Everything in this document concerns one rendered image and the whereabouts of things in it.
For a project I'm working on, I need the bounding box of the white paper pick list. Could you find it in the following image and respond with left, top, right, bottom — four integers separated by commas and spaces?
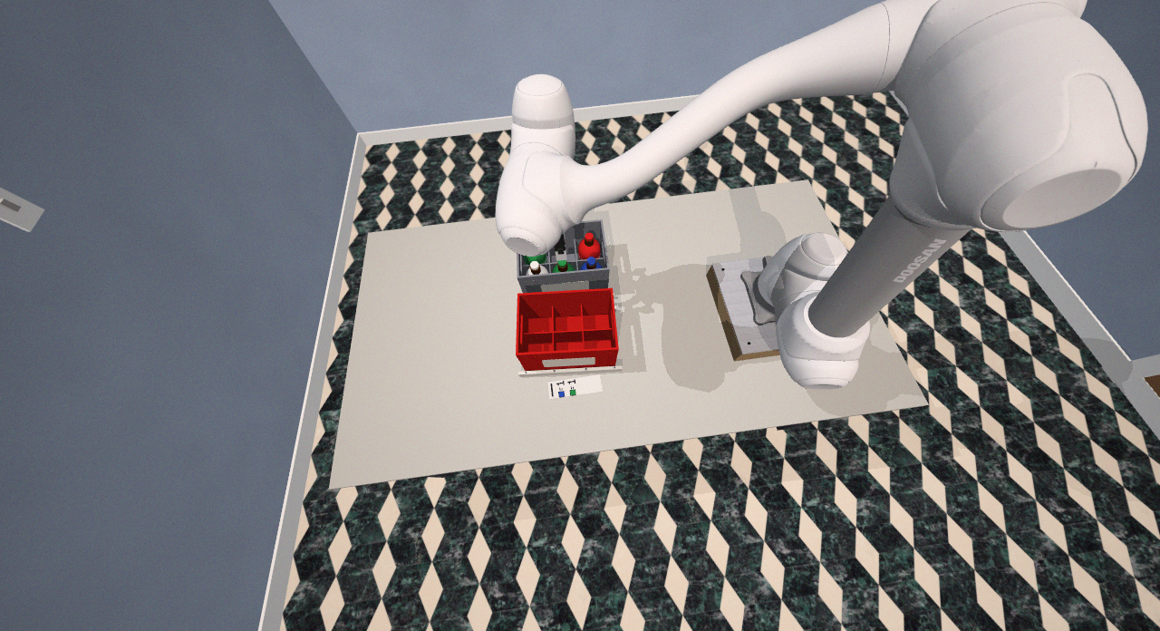
548, 373, 603, 399

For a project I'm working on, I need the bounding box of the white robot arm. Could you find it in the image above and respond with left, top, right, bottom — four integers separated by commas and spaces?
496, 0, 1148, 390

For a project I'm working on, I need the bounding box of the dark grey crate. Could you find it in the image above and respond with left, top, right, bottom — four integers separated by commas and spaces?
517, 222, 610, 293

